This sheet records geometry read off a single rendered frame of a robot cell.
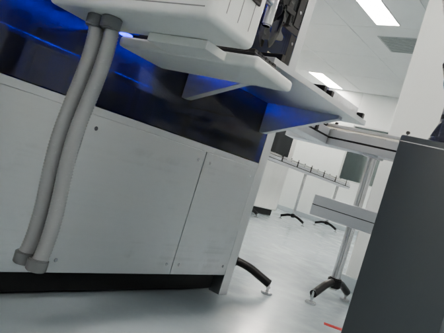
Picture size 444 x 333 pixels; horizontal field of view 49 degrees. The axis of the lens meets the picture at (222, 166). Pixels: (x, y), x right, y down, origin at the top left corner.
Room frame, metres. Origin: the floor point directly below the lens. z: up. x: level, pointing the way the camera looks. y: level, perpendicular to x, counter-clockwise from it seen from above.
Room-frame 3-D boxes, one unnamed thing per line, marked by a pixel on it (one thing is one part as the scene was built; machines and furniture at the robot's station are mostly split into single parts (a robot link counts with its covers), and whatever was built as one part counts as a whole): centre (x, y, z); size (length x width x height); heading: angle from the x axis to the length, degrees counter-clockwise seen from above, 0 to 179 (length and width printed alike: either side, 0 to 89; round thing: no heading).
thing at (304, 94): (1.78, -0.09, 0.87); 0.70 x 0.48 x 0.02; 141
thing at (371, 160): (2.67, -0.78, 0.46); 0.09 x 0.09 x 0.77; 51
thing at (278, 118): (1.97, -0.25, 0.80); 0.34 x 0.03 x 0.13; 51
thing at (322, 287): (2.67, -0.78, 0.07); 0.50 x 0.08 x 0.14; 141
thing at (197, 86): (1.58, 0.06, 0.80); 0.34 x 0.03 x 0.13; 51
